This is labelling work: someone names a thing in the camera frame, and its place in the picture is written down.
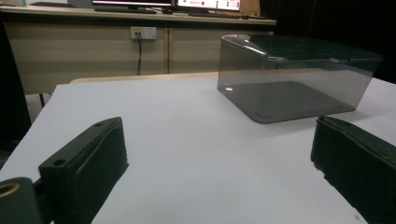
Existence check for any transparent grey plastic box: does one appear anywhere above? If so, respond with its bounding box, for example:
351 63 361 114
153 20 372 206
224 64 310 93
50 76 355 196
217 33 384 125

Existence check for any long light wooden desk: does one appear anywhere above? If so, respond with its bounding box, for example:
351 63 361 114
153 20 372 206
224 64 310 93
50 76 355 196
0 4 277 95

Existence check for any brown cardboard box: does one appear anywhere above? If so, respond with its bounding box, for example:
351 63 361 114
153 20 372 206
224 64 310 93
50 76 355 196
240 0 262 17

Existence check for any black power cable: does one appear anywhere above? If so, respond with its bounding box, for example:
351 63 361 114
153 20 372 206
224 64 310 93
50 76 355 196
135 32 144 77

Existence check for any white-screen computer monitor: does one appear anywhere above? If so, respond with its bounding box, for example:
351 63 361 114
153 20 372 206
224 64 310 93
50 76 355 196
175 0 242 13

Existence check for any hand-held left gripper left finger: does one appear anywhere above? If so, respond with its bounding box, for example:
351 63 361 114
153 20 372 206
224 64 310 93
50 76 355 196
38 117 130 224

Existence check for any black curtain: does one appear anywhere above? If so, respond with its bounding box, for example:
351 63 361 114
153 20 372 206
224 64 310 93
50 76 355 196
260 0 396 84
0 18 33 152

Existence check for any dark-screen computer monitor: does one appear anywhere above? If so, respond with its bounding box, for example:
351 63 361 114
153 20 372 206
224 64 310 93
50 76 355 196
91 0 173 10

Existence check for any black keyboard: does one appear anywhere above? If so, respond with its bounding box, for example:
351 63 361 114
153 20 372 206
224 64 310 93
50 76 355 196
188 11 243 20
93 7 158 15

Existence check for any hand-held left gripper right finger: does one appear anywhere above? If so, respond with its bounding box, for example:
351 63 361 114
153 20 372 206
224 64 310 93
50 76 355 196
310 116 396 224

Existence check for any light wooden table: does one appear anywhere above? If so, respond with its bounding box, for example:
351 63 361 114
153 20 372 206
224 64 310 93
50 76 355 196
69 71 219 85

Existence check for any white wall socket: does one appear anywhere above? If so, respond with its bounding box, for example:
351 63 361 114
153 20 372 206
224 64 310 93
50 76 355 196
130 26 158 40

